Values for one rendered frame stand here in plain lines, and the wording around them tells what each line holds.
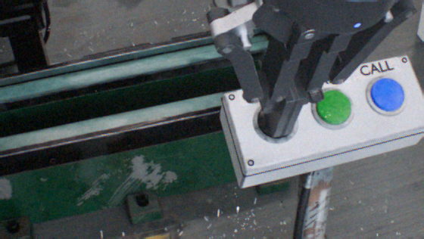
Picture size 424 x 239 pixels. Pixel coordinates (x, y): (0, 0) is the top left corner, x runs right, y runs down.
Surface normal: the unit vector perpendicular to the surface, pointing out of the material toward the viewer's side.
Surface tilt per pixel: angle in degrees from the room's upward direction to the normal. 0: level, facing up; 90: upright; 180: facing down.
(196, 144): 90
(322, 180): 90
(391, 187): 0
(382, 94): 24
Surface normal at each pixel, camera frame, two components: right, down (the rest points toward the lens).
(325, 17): -0.20, 0.88
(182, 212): -0.04, -0.74
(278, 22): 0.25, 0.88
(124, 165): 0.25, 0.64
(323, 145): 0.06, -0.43
